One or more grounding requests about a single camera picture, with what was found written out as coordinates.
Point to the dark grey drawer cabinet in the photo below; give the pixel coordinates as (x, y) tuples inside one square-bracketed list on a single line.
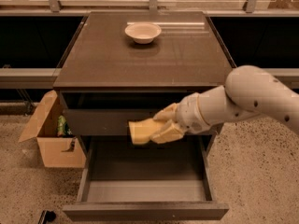
[(188, 54)]

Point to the open bottom drawer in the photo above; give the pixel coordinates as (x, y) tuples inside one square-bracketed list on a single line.
[(124, 182)]

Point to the cardboard box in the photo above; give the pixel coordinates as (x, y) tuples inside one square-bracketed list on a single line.
[(56, 151)]

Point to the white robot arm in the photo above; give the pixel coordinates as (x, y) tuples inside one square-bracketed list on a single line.
[(248, 92)]

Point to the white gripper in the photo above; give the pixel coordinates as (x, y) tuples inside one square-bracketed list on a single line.
[(189, 113)]

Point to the green snack bag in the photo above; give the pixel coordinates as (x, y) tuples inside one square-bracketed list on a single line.
[(62, 127)]

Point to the white bowl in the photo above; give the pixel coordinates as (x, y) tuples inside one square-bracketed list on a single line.
[(143, 32)]

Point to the yellow sponge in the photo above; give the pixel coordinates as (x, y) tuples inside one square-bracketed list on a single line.
[(141, 131)]

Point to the black object on floor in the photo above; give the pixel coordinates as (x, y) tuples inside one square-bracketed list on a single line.
[(46, 216)]

